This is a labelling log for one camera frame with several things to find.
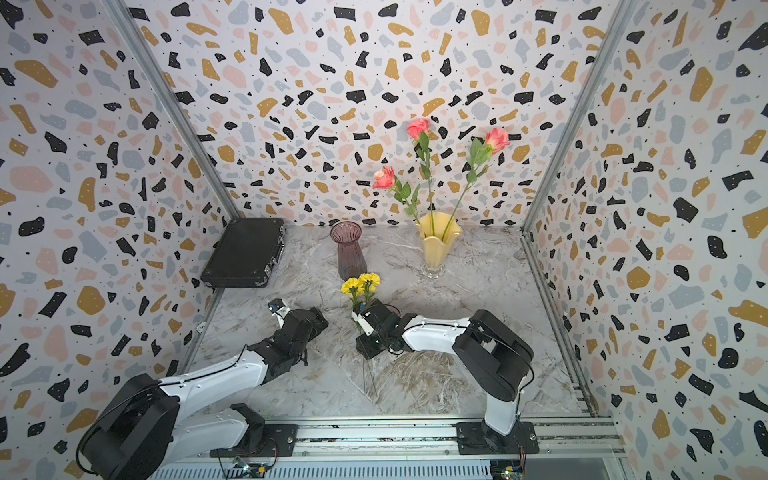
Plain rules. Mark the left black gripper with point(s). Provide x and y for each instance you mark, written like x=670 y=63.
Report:
x=320 y=319

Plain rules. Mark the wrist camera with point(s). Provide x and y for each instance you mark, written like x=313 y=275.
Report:
x=279 y=310
x=362 y=323

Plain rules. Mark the left aluminium frame post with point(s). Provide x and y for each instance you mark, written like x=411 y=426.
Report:
x=123 y=22

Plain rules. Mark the circuit board right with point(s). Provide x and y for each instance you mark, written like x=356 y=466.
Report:
x=507 y=470

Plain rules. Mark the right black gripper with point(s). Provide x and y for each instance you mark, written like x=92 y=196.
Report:
x=362 y=347

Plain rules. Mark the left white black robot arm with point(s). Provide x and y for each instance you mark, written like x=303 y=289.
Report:
x=154 y=422

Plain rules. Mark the green circuit board left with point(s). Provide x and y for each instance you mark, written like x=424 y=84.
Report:
x=242 y=469

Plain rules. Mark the purple glass vase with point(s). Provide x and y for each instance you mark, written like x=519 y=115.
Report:
x=351 y=262

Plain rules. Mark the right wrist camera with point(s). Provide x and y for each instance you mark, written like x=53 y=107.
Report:
x=362 y=323

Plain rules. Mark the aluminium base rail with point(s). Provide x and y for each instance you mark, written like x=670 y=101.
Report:
x=431 y=447

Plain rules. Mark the aluminium frame post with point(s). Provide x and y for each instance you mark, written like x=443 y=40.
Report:
x=614 y=31
x=123 y=22

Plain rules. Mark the yellow carnation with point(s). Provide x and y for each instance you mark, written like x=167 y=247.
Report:
x=368 y=283
x=350 y=289

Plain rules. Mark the right aluminium frame post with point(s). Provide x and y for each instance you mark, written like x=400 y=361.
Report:
x=614 y=31

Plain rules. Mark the yellow ruffled glass vase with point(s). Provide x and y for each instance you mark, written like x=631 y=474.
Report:
x=438 y=231

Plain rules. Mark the black briefcase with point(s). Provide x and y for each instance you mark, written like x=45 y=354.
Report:
x=247 y=254

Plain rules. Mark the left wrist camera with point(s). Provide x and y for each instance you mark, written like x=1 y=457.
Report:
x=279 y=310

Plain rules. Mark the pink rose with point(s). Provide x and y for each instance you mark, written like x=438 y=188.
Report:
x=480 y=154
x=418 y=130
x=399 y=189

